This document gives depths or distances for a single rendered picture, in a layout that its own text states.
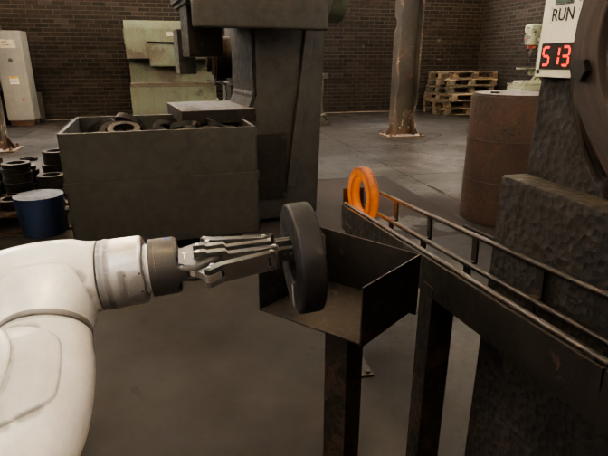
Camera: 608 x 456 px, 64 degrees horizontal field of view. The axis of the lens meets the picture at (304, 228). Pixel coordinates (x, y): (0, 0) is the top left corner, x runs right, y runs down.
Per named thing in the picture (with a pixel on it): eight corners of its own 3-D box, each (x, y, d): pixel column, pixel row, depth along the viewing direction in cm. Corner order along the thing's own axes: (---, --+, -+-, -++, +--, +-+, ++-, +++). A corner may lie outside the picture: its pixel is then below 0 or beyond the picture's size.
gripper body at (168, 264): (155, 280, 69) (221, 270, 70) (152, 308, 61) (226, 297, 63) (146, 231, 66) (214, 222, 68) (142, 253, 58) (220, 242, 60)
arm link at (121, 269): (105, 323, 60) (155, 315, 61) (90, 255, 56) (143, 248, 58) (113, 291, 68) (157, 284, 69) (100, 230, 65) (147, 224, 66)
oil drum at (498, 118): (509, 203, 391) (527, 88, 362) (564, 226, 336) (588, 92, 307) (442, 208, 377) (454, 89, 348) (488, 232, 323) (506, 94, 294)
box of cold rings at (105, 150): (236, 211, 370) (232, 104, 344) (261, 249, 295) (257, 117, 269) (90, 224, 340) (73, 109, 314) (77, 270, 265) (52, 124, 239)
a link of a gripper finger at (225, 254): (193, 249, 64) (193, 252, 62) (277, 238, 66) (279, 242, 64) (196, 276, 65) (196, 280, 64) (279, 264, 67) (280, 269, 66)
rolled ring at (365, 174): (373, 184, 145) (383, 183, 146) (351, 156, 160) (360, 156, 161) (364, 234, 156) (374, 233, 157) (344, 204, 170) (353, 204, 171)
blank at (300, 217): (297, 193, 74) (275, 194, 73) (325, 213, 59) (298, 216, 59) (304, 288, 78) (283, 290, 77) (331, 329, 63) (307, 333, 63)
